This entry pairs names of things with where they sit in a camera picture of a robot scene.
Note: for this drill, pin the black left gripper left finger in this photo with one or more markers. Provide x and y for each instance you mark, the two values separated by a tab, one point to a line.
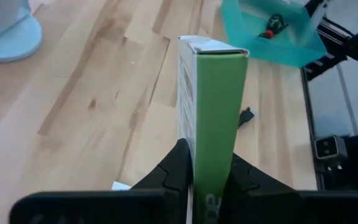
176	168

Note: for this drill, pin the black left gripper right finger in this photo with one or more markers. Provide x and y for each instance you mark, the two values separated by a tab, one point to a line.
247	186

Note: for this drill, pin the white and green box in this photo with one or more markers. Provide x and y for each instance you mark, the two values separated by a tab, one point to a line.
219	109

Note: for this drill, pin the teal plastic bin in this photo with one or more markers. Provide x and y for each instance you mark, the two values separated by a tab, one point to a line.
272	49

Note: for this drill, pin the black aluminium table frame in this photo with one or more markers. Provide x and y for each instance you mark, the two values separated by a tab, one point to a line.
311	124

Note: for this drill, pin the grey table-level camera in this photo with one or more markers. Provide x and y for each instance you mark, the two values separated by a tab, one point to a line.
329	149

